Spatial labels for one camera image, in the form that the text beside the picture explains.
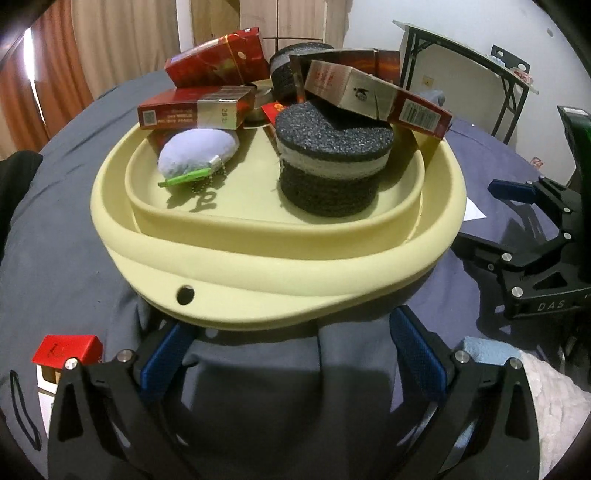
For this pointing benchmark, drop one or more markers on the beige curtain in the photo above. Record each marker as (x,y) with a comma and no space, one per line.
(115,37)

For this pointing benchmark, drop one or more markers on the pale yellow plastic basin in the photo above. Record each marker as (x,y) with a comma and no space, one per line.
(277,286)

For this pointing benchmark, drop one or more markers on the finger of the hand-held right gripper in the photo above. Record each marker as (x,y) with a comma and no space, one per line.
(508,190)
(485,256)

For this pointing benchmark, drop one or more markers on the light blue towel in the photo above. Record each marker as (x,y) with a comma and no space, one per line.
(489,348)

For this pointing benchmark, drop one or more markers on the dark brown box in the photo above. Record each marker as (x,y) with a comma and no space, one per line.
(360,62)

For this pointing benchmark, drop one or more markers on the small black foam cylinder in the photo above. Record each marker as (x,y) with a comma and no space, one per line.
(288,69)

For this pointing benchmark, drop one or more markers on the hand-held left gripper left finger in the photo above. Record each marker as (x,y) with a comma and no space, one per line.
(159,364)

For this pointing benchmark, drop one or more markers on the small red and gold box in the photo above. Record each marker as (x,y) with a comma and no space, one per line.
(273,110)

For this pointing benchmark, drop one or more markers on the red box with silver panel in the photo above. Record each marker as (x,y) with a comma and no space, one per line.
(184,108)

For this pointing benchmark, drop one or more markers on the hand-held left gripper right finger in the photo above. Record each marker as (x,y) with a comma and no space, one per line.
(418,355)

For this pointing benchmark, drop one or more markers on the grey cloth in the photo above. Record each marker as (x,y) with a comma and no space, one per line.
(258,350)

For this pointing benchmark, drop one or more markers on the white fluffy blanket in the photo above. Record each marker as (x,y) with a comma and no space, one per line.
(558,397)

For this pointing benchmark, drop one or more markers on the large red carton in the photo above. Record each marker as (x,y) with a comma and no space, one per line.
(351,87)

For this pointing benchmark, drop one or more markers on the wooden wardrobe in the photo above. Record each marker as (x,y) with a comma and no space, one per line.
(295,18)

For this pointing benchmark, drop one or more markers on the yellow wall socket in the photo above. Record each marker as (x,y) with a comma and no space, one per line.
(428,81)

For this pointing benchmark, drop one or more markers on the red packet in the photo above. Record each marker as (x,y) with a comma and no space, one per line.
(524,74)

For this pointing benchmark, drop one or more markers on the black cloth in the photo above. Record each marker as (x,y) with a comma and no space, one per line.
(18,184)

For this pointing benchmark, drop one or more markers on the black-legged folding table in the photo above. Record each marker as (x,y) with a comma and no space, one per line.
(461,46)

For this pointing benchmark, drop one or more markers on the large black foam cylinder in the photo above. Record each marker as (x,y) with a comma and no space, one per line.
(332,138)

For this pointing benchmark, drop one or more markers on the red box with gold stripe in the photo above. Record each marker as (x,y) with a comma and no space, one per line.
(217,60)

